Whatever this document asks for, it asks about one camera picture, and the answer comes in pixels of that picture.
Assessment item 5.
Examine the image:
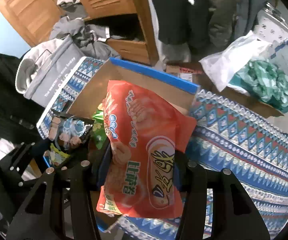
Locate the black snack bag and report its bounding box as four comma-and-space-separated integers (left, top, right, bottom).
43, 110, 94, 167

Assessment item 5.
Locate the green bean snack bag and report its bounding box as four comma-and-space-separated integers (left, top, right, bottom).
91, 102, 107, 149

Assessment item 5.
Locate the red snack bag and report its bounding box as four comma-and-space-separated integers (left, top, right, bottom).
96, 80, 196, 218

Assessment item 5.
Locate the patterned blue bed cover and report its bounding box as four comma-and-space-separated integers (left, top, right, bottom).
37, 57, 288, 239

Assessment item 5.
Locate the blue cardboard box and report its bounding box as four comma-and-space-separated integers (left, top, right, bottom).
68, 59, 196, 239

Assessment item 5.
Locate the flat brown cardboard box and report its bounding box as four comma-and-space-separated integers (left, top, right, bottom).
165, 62, 284, 118

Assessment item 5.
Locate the grey cooler bag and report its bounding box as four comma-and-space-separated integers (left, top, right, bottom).
15, 35, 84, 107

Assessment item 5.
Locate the green plastic bag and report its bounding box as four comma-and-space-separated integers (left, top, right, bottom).
229, 60, 288, 114

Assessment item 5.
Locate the white plastic bag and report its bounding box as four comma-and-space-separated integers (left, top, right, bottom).
199, 31, 271, 92

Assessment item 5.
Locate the grey clothes pile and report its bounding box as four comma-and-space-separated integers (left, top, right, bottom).
49, 0, 121, 61

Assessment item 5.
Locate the white perforated basket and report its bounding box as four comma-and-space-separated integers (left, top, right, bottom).
253, 2, 288, 43

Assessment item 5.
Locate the dark hanging jacket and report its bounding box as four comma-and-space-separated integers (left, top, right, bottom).
152, 0, 237, 48

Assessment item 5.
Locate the wooden wardrobe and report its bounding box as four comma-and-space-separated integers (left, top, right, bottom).
0, 0, 158, 66

